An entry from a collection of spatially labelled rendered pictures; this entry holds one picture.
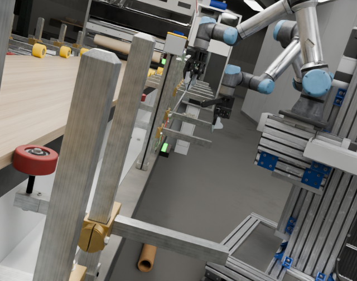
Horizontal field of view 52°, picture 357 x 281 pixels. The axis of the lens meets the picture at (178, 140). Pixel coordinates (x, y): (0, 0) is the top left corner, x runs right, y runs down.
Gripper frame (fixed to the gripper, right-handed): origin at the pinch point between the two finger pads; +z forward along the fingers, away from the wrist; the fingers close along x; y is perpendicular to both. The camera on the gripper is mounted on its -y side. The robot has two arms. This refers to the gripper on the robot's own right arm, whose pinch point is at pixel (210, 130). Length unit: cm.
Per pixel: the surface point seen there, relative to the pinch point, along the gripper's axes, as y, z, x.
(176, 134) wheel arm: -16.8, 1.5, -26.4
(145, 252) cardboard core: -16, 75, -7
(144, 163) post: -26, 9, -57
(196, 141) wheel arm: -7.1, 2.1, -26.4
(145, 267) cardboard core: -14, 81, -12
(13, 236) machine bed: -47, 15, -117
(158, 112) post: -25, -11, -57
